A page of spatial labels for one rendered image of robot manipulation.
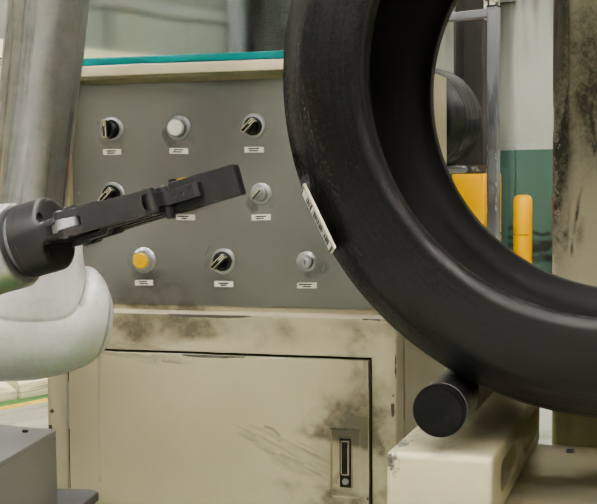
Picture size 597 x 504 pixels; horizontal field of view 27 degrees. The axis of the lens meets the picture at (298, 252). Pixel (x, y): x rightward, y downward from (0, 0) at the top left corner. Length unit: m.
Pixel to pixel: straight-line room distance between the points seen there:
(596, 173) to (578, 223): 0.06
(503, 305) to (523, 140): 10.50
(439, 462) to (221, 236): 0.89
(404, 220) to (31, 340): 0.73
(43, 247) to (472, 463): 0.47
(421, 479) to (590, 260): 0.42
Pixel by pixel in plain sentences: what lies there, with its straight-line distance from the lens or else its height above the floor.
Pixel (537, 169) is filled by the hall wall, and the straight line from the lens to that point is 11.43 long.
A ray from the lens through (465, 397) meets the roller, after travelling 1.06.
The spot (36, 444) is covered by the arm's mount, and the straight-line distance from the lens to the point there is 1.70.
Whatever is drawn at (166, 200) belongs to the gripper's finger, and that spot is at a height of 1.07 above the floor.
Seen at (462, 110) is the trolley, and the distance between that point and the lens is 5.72.
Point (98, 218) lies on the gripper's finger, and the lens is 1.20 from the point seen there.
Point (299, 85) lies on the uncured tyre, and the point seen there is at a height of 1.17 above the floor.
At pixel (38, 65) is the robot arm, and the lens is 1.59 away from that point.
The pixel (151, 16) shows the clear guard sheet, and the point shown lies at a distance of 1.91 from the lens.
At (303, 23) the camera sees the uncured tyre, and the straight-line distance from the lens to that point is 1.07.
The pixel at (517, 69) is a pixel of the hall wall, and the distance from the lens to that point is 11.57.
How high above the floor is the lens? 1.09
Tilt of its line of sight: 3 degrees down
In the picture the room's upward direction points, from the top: straight up
